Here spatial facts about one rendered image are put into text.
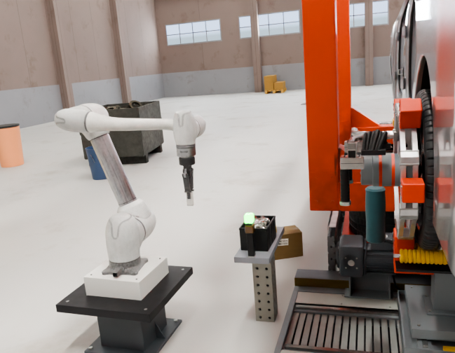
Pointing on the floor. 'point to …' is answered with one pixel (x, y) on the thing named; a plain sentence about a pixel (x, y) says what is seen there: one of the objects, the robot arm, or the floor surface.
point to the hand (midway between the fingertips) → (189, 198)
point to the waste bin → (94, 164)
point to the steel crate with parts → (144, 139)
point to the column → (265, 291)
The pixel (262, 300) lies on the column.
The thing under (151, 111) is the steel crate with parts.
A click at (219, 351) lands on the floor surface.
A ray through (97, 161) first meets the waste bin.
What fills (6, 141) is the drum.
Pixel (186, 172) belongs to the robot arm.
